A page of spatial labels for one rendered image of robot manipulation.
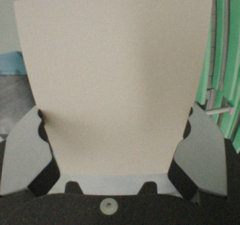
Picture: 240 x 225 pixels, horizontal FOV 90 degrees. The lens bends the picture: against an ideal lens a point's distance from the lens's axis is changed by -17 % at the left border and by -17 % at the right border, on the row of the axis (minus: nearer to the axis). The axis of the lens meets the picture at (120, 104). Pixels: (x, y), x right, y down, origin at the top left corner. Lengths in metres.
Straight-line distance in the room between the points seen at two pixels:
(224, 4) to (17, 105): 0.44
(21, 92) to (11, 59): 0.06
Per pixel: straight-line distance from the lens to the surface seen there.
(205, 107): 0.48
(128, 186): 0.97
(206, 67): 0.31
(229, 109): 0.40
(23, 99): 0.27
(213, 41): 0.40
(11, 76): 0.26
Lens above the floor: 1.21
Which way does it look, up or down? 60 degrees down
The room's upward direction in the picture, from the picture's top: 179 degrees clockwise
